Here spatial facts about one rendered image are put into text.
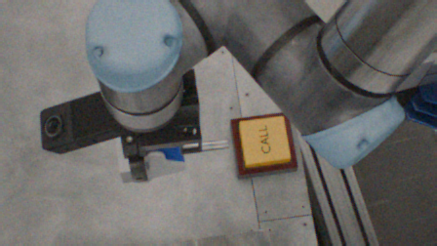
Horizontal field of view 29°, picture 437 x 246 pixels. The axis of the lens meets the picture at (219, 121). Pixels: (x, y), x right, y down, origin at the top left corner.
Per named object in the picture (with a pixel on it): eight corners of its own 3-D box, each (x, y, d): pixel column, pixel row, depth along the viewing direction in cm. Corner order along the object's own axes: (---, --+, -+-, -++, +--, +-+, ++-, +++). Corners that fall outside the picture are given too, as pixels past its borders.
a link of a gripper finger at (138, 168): (149, 192, 92) (141, 154, 84) (135, 194, 92) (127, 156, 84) (144, 154, 94) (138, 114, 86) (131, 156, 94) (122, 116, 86)
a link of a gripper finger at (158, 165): (189, 194, 97) (185, 156, 89) (139, 201, 96) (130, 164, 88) (186, 171, 98) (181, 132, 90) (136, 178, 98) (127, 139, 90)
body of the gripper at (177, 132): (202, 156, 89) (202, 123, 78) (121, 168, 89) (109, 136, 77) (192, 89, 92) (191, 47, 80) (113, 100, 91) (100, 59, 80)
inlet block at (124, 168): (224, 130, 104) (226, 116, 98) (230, 169, 102) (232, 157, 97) (118, 143, 103) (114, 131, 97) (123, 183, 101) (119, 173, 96)
